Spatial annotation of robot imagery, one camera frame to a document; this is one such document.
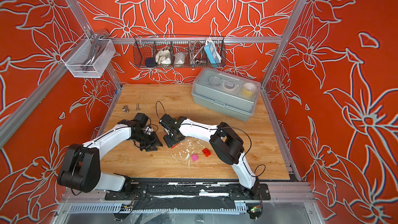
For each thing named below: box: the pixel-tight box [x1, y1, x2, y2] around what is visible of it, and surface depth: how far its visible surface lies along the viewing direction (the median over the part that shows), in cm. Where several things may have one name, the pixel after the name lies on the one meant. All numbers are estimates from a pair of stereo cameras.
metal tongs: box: [82, 32, 107, 71], surface depth 85 cm
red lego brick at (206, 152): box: [201, 147, 211, 158], surface depth 85 cm
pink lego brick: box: [190, 153, 199, 162], surface depth 85 cm
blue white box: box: [204, 40, 222, 65], surface depth 89 cm
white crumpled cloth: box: [155, 49, 172, 65], surface depth 92 cm
